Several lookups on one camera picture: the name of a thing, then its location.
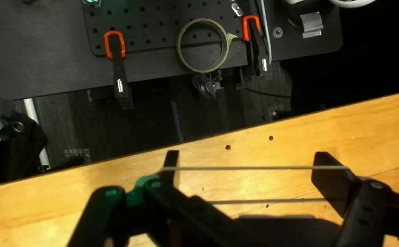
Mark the orange black spring clamp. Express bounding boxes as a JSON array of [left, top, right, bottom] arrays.
[[242, 14, 272, 77], [103, 29, 135, 110]]

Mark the white device housing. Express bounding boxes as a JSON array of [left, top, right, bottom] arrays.
[[328, 0, 380, 10]]

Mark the olive tape roll ring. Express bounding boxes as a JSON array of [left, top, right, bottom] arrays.
[[176, 17, 239, 75]]

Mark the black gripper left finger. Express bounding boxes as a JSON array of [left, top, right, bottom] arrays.
[[143, 149, 257, 247]]

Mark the black perforated board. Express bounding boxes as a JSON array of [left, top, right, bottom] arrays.
[[81, 0, 252, 60]]

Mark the black bracket with bolt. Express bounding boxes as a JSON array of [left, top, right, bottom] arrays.
[[0, 112, 51, 182]]

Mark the green plastic gripper attachment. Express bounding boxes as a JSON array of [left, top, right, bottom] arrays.
[[68, 175, 165, 247]]

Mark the grey metal bracket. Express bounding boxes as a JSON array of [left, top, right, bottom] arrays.
[[298, 12, 326, 40]]

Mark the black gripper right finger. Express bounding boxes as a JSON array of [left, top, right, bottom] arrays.
[[310, 152, 399, 247]]

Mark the small silver screw fitting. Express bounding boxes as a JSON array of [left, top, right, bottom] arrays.
[[230, 0, 246, 20]]

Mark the white cable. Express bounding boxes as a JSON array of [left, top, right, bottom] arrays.
[[257, 0, 275, 50]]

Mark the thin pale rubber band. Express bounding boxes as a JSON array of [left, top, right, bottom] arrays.
[[158, 165, 353, 205]]

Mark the clear plastic clip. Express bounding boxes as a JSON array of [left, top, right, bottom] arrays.
[[191, 73, 224, 99]]

